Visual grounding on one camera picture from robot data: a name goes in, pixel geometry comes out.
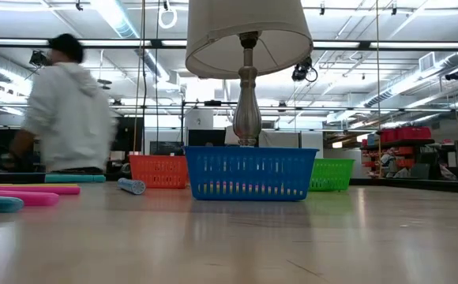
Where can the metallic blue marker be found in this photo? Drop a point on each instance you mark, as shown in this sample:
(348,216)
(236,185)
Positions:
(130,185)

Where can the teal marker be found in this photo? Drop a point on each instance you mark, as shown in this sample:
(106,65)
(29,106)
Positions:
(0,204)
(75,178)

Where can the short pink marker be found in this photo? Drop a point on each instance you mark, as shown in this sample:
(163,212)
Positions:
(35,198)

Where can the blue plastic basket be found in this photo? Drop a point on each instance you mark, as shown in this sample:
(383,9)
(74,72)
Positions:
(248,152)

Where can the small dark monitor screen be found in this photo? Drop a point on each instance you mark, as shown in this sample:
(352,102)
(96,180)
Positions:
(207,138)

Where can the white shade silver table lamp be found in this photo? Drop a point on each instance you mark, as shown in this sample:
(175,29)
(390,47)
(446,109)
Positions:
(248,114)

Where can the white numbered sign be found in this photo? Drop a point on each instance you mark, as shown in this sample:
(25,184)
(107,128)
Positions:
(199,118)

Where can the white hanging cloth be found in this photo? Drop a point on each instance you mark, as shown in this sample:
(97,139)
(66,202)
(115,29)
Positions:
(280,140)

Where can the dark chalkboard sign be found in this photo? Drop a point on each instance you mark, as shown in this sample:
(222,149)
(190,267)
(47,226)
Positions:
(166,148)

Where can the orange plastic basket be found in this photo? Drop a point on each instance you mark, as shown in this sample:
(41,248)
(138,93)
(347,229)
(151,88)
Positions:
(158,159)

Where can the large black monitor screen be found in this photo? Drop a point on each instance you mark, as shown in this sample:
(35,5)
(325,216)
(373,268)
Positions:
(132,134)

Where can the green plastic basket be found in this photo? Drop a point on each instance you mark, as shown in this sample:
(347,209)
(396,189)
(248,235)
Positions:
(331,162)

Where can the red storage bin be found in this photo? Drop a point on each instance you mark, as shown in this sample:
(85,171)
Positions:
(414,133)
(389,136)

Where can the person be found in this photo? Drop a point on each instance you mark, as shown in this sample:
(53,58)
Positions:
(71,118)

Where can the storage shelf rack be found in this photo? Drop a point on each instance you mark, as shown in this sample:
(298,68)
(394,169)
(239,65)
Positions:
(410,143)

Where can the black background pipe frame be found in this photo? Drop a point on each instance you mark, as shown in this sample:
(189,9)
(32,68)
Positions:
(182,130)

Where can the black hanging camera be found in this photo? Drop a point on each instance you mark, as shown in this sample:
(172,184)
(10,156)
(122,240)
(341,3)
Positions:
(301,72)

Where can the black overhead frame beam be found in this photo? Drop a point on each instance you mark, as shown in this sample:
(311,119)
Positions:
(156,43)

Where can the black aluminium table frame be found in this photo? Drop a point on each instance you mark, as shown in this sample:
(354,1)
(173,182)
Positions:
(410,183)

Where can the black ceiling camera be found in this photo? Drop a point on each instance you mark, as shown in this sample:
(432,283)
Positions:
(38,58)
(454,75)

